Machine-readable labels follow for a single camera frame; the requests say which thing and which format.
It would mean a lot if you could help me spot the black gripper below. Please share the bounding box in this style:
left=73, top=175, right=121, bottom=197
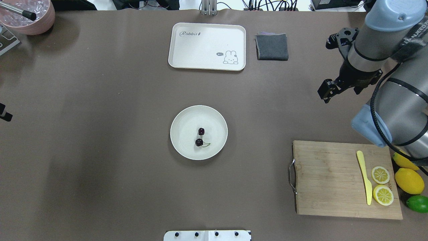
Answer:
left=317, top=47, right=383, bottom=104

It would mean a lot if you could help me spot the dark red cherry pair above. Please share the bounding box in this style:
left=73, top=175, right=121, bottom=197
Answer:
left=195, top=128, right=211, bottom=148

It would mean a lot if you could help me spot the cream round plate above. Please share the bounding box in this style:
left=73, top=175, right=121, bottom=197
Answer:
left=170, top=105, right=229, bottom=160

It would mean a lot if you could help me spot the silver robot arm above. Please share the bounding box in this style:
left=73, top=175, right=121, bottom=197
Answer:
left=318, top=0, right=428, bottom=166

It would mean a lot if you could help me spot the cream rabbit tray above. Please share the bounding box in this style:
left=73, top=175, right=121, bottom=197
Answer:
left=168, top=22, right=246, bottom=71

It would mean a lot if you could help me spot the grey folded cloth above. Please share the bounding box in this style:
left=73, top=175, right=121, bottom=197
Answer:
left=255, top=32, right=289, bottom=61

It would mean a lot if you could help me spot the wooden cutting board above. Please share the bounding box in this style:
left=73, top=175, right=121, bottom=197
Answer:
left=290, top=140, right=403, bottom=220

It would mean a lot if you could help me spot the yellow lemon outer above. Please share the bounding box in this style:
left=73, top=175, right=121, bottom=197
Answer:
left=392, top=152, right=419, bottom=171

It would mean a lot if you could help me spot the yellow plastic knife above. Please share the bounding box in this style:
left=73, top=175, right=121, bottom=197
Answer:
left=356, top=150, right=373, bottom=206

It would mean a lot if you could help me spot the lemon slice near lime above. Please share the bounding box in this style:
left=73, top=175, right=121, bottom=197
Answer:
left=373, top=184, right=394, bottom=206

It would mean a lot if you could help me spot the yellow lemon near lime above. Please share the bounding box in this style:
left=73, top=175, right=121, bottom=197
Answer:
left=395, top=168, right=425, bottom=195

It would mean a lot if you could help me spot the green lime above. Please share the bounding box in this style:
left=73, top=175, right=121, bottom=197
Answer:
left=406, top=195, right=428, bottom=213

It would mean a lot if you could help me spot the pink bowl with ice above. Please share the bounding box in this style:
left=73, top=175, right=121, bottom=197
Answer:
left=0, top=0, right=55, bottom=35

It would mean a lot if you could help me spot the lemon slice near handle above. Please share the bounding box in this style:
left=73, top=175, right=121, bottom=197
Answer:
left=371, top=166, right=390, bottom=184

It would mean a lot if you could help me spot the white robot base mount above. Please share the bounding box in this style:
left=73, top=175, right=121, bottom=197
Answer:
left=163, top=229, right=252, bottom=241

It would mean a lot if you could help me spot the metal scoop handle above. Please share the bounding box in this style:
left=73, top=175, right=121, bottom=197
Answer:
left=0, top=1, right=37, bottom=20

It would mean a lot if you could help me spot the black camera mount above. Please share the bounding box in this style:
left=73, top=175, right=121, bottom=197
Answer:
left=0, top=103, right=13, bottom=122

